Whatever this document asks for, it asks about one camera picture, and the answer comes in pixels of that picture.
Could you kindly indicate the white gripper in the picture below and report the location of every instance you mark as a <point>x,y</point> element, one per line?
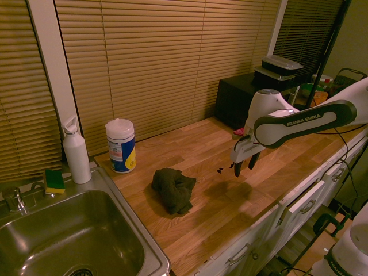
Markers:
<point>244,149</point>

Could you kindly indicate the dark green terry towel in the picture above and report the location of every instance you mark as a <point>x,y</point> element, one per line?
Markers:
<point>172,189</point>

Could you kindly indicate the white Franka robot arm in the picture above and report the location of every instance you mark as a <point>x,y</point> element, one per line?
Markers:
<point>302,120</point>

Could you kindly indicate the pink small object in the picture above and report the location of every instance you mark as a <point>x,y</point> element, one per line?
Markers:
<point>239,132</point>

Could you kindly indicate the black microwave oven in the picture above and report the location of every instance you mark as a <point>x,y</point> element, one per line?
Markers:
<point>233,100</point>

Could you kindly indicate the white kitchen cabinet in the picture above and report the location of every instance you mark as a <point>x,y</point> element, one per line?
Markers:
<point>287,227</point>

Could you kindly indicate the black lidded food container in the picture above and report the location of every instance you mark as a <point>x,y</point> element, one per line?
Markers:
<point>280,64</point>
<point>267,77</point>

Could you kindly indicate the orange box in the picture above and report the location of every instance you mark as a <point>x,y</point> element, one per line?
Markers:
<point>320,98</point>

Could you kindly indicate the black clamp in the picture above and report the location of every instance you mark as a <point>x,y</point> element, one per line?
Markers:
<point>330,222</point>

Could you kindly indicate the white plastic bucket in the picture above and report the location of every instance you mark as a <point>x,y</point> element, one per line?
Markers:
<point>324,80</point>

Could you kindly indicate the disinfecting wipes canister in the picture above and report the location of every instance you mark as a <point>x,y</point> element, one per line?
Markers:
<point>120,149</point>

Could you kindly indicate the wide beige window blind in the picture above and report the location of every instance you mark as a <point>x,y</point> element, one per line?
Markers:
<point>161,66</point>

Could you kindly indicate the black tripod pole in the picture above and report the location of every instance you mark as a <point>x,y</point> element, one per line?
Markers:
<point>326,54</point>

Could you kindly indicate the dark shaded window blind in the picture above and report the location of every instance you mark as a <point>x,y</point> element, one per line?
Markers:
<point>307,34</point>

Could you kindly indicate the white spray bottle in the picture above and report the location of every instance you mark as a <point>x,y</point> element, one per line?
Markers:
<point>76,158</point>

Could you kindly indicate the stainless steel sink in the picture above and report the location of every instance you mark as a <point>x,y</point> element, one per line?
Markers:
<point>66,230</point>

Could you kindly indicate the green and yellow sponge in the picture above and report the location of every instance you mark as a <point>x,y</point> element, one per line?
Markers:
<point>54,182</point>

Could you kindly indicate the narrow beige window blind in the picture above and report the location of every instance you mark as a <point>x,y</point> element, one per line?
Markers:
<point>23,100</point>

